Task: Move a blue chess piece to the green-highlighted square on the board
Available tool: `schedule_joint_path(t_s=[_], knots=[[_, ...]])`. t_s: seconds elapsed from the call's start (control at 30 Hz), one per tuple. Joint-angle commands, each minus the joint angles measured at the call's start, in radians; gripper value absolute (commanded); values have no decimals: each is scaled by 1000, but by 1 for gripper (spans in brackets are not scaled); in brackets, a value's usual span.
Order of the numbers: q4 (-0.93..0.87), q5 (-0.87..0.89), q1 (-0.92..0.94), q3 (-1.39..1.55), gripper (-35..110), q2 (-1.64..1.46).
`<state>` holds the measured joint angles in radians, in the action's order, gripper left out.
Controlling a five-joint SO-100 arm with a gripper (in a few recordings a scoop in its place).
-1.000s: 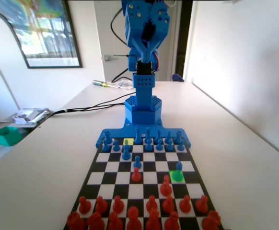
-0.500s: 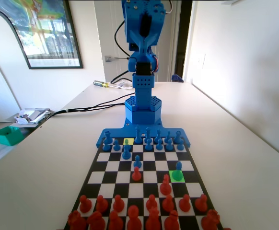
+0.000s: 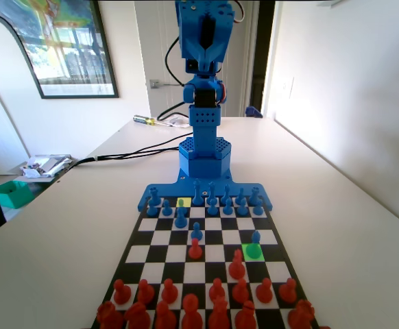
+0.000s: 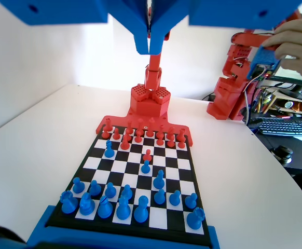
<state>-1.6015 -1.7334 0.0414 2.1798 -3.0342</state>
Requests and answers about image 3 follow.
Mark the white door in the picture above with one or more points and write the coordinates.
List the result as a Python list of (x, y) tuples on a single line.
[(151, 41)]

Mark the red chess pawn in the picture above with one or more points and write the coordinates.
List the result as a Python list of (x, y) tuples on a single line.
[(216, 294), (240, 294), (145, 294), (121, 294), (169, 294), (194, 252), (287, 294), (264, 293)]

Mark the red chess queen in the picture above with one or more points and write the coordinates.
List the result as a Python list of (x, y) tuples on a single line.
[(219, 315)]

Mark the large white arched panel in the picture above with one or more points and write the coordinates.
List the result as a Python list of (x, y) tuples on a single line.
[(0, 61)]

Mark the blue geared gripper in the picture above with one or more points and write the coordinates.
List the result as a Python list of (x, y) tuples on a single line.
[(204, 55)]

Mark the black framed picture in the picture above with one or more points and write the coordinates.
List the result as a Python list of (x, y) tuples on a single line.
[(76, 51)]

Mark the low side table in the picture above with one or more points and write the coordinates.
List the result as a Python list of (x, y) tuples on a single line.
[(45, 181)]

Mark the blue chess pawn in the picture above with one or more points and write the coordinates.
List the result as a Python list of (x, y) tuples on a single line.
[(257, 209), (212, 209), (181, 202), (166, 209), (151, 210), (195, 233), (227, 209), (242, 209)]

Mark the black and white chessboard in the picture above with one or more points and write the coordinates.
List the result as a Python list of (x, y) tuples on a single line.
[(213, 255)]

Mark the red chess knight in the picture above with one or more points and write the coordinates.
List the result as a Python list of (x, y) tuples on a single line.
[(236, 269), (137, 317)]

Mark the red chess rook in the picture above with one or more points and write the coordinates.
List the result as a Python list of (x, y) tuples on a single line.
[(301, 314), (108, 317)]

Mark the red chess bishop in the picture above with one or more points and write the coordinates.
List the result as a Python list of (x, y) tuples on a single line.
[(245, 317), (165, 317)]

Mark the blue chess rook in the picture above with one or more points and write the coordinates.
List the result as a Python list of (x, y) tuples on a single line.
[(253, 195), (155, 196)]

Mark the small white device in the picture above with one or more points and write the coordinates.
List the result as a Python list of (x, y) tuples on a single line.
[(179, 121)]

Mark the blue plastic part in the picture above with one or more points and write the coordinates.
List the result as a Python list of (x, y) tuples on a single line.
[(253, 112)]

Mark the green plastic box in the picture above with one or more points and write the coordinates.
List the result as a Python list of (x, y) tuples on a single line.
[(18, 197)]

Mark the pile of papers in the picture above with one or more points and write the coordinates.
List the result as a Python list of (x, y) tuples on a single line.
[(45, 164)]

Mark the blue chess bishop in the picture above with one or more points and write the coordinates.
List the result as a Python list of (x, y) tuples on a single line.
[(226, 192), (255, 238)]

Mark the blue chess queen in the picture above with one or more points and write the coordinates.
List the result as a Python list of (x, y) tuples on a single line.
[(212, 190)]

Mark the blue chess king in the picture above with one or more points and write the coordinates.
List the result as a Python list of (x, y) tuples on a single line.
[(196, 197)]

